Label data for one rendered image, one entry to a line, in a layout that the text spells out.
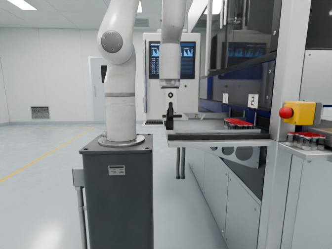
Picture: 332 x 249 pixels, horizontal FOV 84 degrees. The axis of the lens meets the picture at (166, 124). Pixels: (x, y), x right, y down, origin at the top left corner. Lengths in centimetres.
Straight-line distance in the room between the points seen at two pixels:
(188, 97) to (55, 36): 590
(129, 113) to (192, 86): 103
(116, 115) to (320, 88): 74
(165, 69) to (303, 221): 82
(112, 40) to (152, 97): 104
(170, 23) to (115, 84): 30
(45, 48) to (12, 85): 159
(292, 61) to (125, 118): 62
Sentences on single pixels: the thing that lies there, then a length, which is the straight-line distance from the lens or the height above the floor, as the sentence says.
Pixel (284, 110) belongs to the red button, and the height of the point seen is 100.
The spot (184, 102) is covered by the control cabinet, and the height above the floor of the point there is 97.
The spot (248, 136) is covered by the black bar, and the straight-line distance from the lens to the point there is 78.
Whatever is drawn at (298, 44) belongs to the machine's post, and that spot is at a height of 122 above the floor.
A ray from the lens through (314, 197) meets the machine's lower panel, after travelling 98.
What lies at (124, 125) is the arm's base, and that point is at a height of 94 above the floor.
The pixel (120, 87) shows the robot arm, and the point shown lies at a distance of 71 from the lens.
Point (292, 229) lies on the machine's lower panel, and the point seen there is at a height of 51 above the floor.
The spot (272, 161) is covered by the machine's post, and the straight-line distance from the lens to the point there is 83.
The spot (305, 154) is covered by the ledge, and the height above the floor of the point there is 88.
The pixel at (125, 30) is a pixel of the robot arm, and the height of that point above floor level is 126.
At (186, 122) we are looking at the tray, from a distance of 98.
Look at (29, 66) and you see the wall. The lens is 737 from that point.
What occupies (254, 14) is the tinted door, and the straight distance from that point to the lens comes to 106.
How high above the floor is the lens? 106
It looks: 10 degrees down
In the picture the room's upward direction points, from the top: straight up
